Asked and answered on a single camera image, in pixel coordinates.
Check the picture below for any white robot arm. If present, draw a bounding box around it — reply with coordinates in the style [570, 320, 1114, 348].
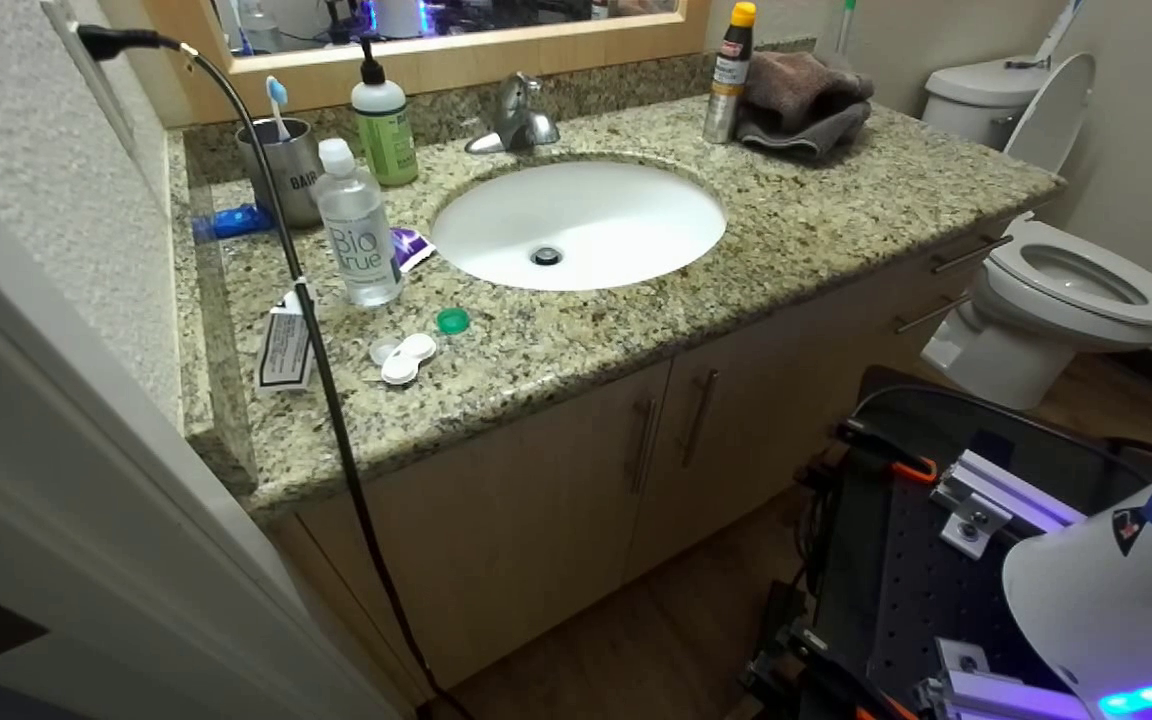
[931, 454, 1152, 720]

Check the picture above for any white oval sink basin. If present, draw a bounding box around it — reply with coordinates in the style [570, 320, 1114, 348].
[428, 161, 728, 291]

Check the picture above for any green round cap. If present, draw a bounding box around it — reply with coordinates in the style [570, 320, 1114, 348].
[437, 309, 473, 336]

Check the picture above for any white contact lens case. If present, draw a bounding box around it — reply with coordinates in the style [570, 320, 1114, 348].
[373, 332, 441, 390]

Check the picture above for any purple packet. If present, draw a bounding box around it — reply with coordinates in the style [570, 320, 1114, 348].
[391, 230, 437, 271]

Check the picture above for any wooden vanity cabinet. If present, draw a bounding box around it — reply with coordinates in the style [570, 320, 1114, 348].
[270, 225, 1007, 711]

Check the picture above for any chrome faucet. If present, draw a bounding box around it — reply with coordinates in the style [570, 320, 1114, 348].
[466, 71, 559, 157]

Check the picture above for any clear water bottle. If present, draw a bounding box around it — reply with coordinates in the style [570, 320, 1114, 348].
[314, 135, 399, 309]

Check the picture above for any green soap dispenser bottle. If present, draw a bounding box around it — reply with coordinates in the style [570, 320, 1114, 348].
[352, 46, 420, 187]

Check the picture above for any yellow cap spray can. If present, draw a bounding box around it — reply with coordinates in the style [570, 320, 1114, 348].
[704, 0, 762, 141]

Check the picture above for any brown folded towel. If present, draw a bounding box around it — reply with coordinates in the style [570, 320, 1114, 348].
[731, 52, 873, 169]

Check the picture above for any metal toothbrush cup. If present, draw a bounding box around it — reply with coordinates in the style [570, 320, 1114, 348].
[237, 122, 322, 230]

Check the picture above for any blue small object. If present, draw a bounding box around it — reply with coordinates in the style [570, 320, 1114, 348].
[194, 204, 271, 240]

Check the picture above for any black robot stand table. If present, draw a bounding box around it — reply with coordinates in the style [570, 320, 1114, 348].
[742, 369, 1152, 720]

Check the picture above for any blue white toothbrush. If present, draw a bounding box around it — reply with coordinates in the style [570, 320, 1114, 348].
[265, 76, 292, 141]

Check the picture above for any wood framed mirror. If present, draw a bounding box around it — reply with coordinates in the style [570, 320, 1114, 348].
[130, 0, 711, 112]

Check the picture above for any white toilet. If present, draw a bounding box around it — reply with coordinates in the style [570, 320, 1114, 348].
[921, 0, 1152, 407]

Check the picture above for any white wall outlet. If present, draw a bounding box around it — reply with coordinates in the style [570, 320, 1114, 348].
[41, 0, 137, 161]

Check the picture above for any black power cable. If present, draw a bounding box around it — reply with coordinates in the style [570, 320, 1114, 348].
[74, 21, 473, 720]

